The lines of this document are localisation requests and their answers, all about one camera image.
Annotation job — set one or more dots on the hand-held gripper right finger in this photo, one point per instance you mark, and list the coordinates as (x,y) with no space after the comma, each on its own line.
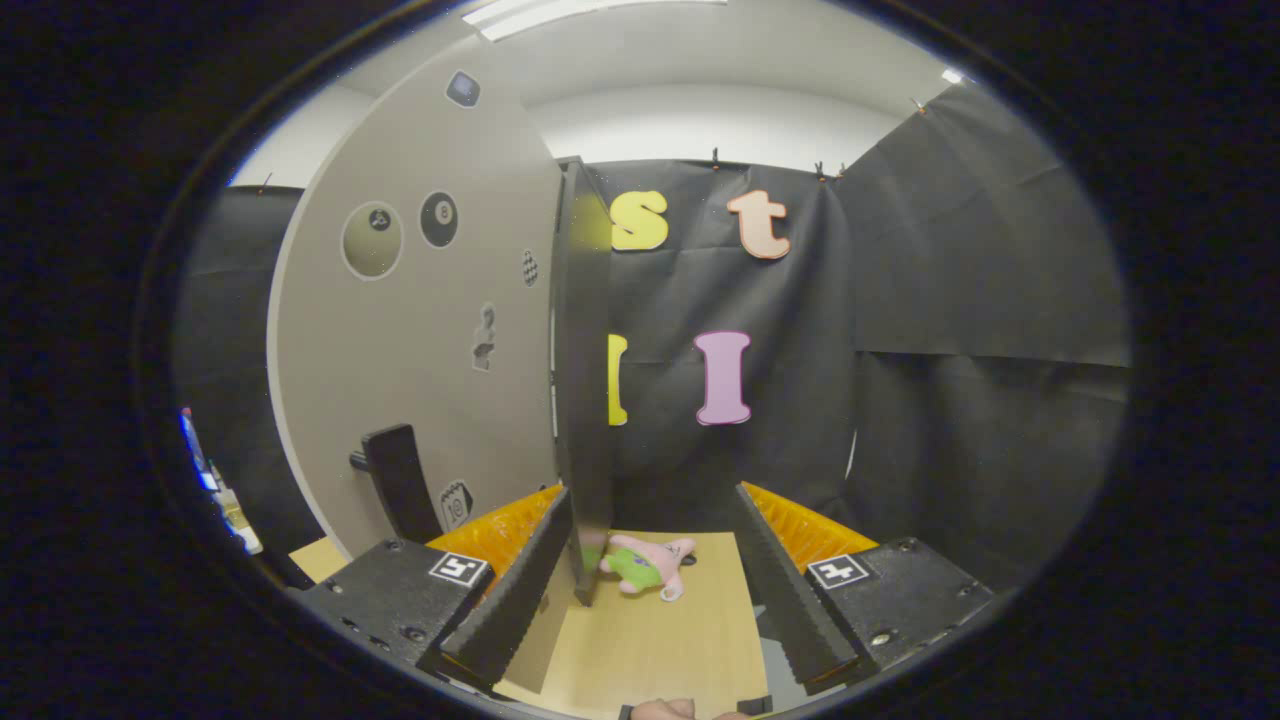
(790,600)

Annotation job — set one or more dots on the small ceiling light panel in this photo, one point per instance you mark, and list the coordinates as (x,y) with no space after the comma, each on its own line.
(952,75)

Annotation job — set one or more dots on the beige shoe cabinet door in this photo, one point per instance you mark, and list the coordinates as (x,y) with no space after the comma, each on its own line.
(420,350)

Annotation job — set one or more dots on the long ceiling light panel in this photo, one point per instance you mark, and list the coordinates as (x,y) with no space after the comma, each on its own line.
(560,12)

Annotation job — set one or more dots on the grey shoe cabinet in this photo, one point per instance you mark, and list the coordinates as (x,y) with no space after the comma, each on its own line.
(585,400)

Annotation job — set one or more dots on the pink and green plush toy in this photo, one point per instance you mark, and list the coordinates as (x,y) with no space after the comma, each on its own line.
(645,565)

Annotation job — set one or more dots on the blue and white object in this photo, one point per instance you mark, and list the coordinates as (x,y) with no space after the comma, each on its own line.
(215,480)

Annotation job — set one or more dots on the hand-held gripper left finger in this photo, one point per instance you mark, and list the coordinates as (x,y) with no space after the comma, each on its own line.
(520,600)

